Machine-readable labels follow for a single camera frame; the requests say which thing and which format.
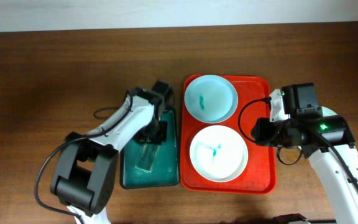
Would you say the yellow green scrub sponge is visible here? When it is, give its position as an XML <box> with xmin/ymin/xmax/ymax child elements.
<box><xmin>135</xmin><ymin>144</ymin><xmax>160</xmax><ymax>172</ymax></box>

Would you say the white plate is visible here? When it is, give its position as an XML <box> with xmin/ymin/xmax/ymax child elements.
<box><xmin>189</xmin><ymin>125</ymin><xmax>249</xmax><ymax>183</ymax></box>

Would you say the pale green plate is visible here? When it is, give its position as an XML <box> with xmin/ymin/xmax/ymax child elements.
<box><xmin>321</xmin><ymin>106</ymin><xmax>337</xmax><ymax>117</ymax></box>

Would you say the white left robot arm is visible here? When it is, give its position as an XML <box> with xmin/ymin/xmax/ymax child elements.
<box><xmin>50</xmin><ymin>84</ymin><xmax>173</xmax><ymax>223</ymax></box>

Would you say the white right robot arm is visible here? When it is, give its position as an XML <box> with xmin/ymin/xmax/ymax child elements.
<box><xmin>250</xmin><ymin>115</ymin><xmax>358</xmax><ymax>223</ymax></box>

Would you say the dark green water tray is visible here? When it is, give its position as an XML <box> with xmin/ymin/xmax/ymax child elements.
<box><xmin>120</xmin><ymin>108</ymin><xmax>180</xmax><ymax>189</ymax></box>

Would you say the red plastic tray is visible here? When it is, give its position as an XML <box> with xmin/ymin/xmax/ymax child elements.
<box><xmin>180</xmin><ymin>75</ymin><xmax>277</xmax><ymax>195</ymax></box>

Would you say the light blue plate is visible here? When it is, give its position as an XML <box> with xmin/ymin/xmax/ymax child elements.
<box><xmin>184</xmin><ymin>75</ymin><xmax>239</xmax><ymax>124</ymax></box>

